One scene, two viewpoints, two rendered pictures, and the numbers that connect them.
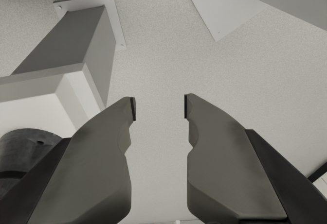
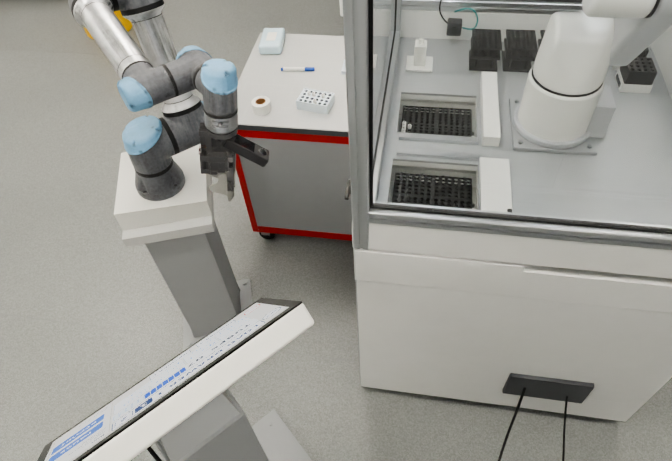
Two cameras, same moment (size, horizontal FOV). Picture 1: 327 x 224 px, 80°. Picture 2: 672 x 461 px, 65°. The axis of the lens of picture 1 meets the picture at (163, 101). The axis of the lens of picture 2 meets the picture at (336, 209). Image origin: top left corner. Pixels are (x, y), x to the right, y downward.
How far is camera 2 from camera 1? 132 cm
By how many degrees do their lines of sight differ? 59
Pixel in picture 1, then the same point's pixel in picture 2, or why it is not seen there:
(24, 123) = (189, 183)
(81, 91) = (196, 221)
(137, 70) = (144, 366)
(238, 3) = not seen: outside the picture
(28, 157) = (173, 175)
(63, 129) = (178, 199)
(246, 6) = not seen: outside the picture
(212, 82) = not seen: outside the picture
